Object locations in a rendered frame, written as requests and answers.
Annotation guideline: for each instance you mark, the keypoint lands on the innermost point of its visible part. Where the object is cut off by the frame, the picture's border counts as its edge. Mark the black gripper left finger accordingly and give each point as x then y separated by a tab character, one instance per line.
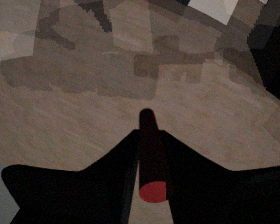
103	191

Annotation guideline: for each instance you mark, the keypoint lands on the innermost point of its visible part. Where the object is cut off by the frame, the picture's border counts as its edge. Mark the dark red peg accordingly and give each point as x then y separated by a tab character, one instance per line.
155	179

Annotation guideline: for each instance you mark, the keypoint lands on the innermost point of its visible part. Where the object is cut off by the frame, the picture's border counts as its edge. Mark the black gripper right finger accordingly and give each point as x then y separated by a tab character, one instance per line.
206	193

